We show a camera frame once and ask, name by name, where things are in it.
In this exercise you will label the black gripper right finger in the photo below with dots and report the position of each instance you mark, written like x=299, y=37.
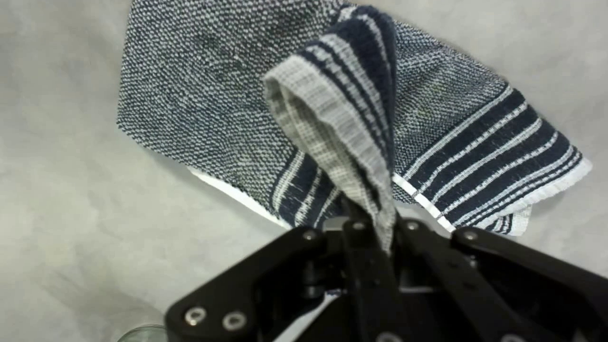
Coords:
x=506, y=297

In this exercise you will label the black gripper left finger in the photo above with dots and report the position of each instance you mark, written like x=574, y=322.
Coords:
x=286, y=297

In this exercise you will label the blue white striped towel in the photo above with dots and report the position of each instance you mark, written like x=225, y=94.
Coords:
x=210, y=96

